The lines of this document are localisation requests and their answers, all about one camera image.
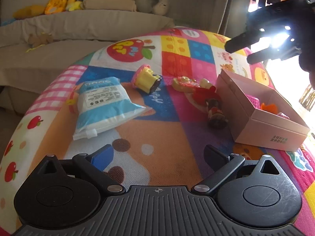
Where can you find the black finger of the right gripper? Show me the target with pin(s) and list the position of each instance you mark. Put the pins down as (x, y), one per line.
(271, 53)

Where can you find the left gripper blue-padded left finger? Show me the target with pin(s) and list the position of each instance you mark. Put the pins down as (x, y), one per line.
(91, 168)

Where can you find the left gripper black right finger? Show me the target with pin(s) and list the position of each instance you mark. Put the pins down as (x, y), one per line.
(225, 169)

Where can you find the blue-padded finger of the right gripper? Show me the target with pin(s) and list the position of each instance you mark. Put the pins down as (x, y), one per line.
(243, 40)

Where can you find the black-haired doll figure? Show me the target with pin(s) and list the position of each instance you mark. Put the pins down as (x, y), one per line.
(216, 118)

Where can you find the orange pumpkin toy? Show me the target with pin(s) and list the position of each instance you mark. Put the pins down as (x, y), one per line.
(271, 108)

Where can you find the white yogurt bottle toy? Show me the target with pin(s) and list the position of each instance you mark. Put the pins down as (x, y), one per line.
(205, 84)

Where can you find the blue white tissue pack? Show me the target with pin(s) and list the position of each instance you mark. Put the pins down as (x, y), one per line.
(104, 104)

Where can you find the red round lid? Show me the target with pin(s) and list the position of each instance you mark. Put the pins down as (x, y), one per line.
(201, 95)

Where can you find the toy camera keychain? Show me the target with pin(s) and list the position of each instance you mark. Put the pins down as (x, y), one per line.
(184, 84)

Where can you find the pink yellow cup toy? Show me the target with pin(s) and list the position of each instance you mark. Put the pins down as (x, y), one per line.
(146, 79)

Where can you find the pink plastic basket toy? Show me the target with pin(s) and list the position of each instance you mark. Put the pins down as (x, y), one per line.
(255, 101)

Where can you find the pink cardboard box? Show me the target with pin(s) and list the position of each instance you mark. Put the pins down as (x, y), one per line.
(257, 127)

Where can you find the colourful cartoon play mat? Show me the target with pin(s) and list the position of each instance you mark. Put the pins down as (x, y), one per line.
(162, 146)

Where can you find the grey neck pillow plush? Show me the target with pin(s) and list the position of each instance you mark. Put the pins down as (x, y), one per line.
(157, 7)

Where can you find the beige sofa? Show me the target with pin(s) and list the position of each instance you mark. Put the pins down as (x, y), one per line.
(24, 76)

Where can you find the small brown plush toy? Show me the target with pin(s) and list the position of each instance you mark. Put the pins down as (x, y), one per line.
(35, 41)

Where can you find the yellow plush toy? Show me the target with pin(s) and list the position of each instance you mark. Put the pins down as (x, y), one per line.
(52, 7)

